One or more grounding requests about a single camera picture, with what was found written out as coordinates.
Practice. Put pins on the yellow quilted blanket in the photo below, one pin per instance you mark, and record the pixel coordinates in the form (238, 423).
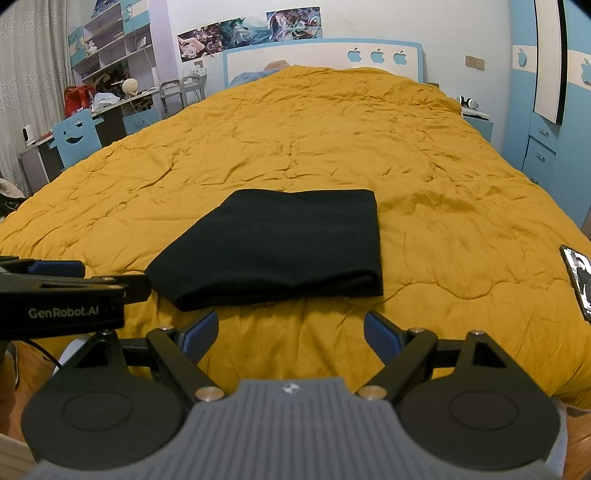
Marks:
(323, 138)

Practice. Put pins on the blue smiley chair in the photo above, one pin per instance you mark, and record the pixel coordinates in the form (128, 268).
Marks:
(76, 141)

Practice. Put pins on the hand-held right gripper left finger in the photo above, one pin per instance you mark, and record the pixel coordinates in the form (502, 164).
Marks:
(204, 333)

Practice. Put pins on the blue pillow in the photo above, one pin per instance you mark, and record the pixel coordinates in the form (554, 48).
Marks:
(249, 77)

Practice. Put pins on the anime wall poster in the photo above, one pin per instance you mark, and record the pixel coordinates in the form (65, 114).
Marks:
(198, 42)
(242, 30)
(295, 24)

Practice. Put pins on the red bag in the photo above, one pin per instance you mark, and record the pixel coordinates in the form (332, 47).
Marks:
(76, 101)

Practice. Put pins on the blue and white wardrobe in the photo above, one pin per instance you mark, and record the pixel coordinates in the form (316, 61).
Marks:
(545, 157)

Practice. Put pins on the black pants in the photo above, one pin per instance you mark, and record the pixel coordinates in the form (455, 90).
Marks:
(277, 244)

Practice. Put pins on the white power strip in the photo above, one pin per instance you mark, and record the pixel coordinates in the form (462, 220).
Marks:
(196, 73)

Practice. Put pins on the blue nightstand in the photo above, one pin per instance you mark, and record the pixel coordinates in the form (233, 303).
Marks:
(480, 124)

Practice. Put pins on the wardrobe mirror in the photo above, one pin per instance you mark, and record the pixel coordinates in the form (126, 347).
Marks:
(547, 60)

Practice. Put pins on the white and blue shelf unit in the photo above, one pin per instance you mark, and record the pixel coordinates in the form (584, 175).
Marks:
(111, 44)

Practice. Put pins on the white desk with blue drawer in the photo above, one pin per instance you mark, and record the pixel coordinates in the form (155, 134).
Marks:
(138, 122)

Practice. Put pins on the white security camera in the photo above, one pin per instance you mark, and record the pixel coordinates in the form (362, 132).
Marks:
(27, 136)

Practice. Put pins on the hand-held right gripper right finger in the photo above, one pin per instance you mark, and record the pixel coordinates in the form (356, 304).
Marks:
(377, 333)

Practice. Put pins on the white and blue headboard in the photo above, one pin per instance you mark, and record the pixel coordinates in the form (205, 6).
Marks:
(323, 51)

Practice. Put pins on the grey metal rack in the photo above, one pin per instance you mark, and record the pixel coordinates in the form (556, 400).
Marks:
(178, 92)

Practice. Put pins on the dark cloth pile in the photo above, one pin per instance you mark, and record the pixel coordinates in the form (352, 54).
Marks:
(10, 196)

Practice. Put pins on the white headphones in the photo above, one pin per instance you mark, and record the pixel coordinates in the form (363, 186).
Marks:
(468, 102)

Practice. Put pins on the round globe lamp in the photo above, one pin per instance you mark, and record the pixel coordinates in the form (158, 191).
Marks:
(129, 86)

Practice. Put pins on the gold wall switch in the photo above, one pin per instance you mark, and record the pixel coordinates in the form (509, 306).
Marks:
(474, 62)

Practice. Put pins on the patterned curtain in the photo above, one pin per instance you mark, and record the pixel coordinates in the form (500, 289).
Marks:
(27, 69)

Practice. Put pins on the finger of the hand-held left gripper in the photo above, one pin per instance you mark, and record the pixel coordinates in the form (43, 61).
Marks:
(137, 287)
(57, 268)

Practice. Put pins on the black smartphone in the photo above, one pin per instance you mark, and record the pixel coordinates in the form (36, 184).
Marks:
(579, 281)

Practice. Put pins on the white plastic bag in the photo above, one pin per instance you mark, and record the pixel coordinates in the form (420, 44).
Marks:
(105, 100)

